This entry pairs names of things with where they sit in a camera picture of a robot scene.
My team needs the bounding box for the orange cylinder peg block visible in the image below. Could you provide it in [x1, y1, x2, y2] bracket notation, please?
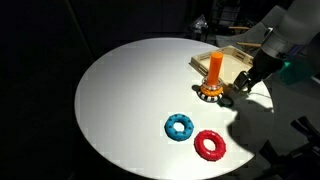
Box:
[206, 51, 224, 87]

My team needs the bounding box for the small teal ring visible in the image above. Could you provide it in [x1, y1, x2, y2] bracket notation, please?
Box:
[217, 96, 235, 109]

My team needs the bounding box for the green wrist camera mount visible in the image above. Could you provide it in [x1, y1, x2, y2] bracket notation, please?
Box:
[278, 58, 316, 85]

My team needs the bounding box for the orange knobbly ring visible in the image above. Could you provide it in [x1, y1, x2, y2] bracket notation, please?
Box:
[200, 83, 224, 96]

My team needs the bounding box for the wooden frame furniture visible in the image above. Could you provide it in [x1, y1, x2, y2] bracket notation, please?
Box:
[228, 25, 263, 48]

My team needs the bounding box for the blue knobbly ring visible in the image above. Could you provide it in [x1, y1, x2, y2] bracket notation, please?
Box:
[164, 113, 195, 142]

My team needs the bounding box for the red knobbly ring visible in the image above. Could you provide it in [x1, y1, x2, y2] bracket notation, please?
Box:
[194, 129, 227, 162]

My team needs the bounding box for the black white striped ring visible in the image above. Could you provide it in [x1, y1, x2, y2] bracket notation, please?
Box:
[197, 90, 224, 103]

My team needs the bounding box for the crumpled clear plastic bag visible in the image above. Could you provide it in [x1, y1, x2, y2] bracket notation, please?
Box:
[189, 13, 210, 34]

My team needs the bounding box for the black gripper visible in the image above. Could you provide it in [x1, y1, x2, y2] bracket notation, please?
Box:
[232, 49, 284, 93]

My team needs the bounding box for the clear beaded bracelet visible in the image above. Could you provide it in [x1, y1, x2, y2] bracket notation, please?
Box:
[202, 76, 224, 89]

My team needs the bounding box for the light wooden tray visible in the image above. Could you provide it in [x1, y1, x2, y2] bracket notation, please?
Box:
[189, 45, 264, 95]

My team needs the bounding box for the black tripod clamp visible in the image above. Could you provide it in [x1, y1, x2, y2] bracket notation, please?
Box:
[289, 115, 320, 158]

